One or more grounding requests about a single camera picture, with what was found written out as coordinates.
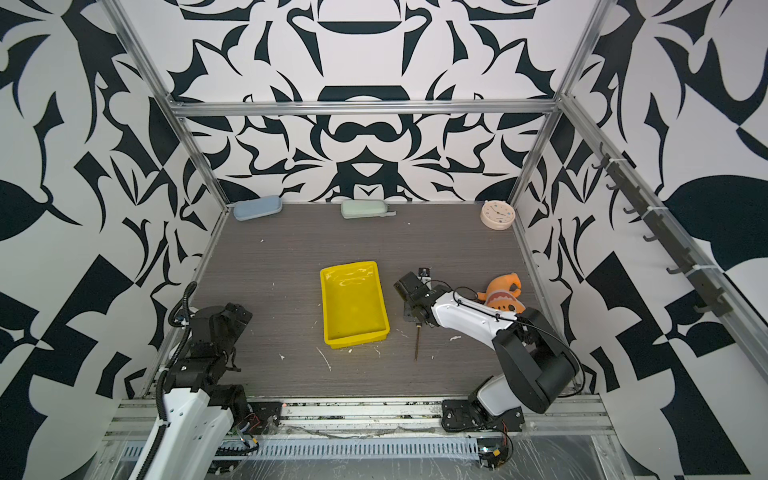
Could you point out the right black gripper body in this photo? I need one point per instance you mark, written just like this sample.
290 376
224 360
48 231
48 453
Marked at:
414 310

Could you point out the black handled screwdriver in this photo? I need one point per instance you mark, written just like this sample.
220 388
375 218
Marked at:
417 341

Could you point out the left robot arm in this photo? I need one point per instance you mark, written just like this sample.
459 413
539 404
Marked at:
195 411

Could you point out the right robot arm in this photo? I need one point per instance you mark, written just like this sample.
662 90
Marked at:
537 365

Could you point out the yellow plastic bin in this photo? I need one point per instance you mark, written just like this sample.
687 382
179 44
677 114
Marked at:
354 310

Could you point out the orange plush toy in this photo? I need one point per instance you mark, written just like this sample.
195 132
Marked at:
503 294

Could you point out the pink round clock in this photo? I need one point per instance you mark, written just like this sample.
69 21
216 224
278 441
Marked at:
497 215

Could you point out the green eyeglass case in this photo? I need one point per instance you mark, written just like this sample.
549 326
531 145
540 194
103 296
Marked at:
358 209

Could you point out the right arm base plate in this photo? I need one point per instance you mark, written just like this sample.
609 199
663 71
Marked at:
463 415

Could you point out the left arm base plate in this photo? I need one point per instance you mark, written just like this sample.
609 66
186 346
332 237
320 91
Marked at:
261 417

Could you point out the aluminium frame rail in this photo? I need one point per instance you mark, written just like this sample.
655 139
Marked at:
188 110

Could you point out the white slotted cable duct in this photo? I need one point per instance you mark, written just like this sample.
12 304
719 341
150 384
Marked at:
460 448

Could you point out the black wall hook rack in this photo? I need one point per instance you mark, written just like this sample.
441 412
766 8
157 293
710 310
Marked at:
666 230

